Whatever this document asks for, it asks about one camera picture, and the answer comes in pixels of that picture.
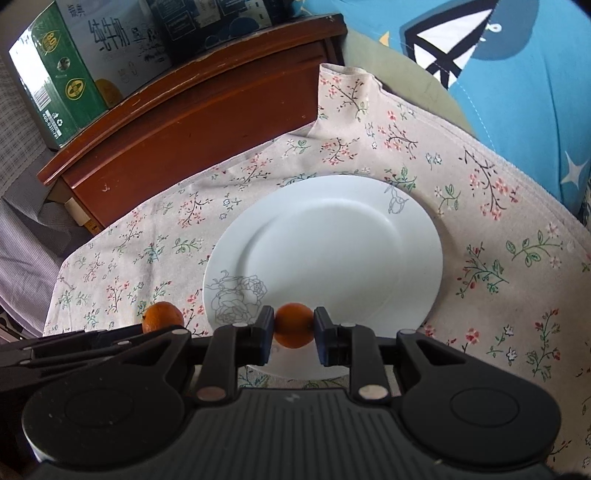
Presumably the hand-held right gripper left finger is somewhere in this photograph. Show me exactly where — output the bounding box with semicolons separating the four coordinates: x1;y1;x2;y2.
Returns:
113;307;276;403

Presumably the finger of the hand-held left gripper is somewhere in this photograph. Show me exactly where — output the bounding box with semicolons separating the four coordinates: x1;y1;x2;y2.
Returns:
28;323;160;367

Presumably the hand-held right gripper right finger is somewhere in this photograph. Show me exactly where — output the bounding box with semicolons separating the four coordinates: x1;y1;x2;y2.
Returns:
314;307;468;403

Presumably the small orange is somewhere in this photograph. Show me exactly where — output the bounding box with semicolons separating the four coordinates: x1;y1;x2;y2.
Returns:
274;303;315;349
142;301;185;335

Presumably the white plate with line drawings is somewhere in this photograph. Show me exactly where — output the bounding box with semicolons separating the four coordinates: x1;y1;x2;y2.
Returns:
203;174;445;380

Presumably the lavender fine-checked cloth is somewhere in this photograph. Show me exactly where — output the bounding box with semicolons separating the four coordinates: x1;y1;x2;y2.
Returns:
0;198;93;337

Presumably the floral tablecloth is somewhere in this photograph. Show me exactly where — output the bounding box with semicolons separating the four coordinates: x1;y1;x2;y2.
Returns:
44;62;591;476

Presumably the red-brown wooden nightstand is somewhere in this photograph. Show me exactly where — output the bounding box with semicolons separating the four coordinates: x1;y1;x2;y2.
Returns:
37;13;348;234

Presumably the grey checked cloth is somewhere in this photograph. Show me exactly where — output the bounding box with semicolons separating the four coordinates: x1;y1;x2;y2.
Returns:
0;55;51;199

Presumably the green and white carton box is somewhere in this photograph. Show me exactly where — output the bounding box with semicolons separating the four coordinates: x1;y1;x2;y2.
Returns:
8;0;174;151

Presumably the grey-green bed sheet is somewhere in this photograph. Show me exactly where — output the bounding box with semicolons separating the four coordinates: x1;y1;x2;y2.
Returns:
344;30;476;134

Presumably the dark blue carton box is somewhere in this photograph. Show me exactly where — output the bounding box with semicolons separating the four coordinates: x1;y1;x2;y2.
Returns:
150;0;289;63

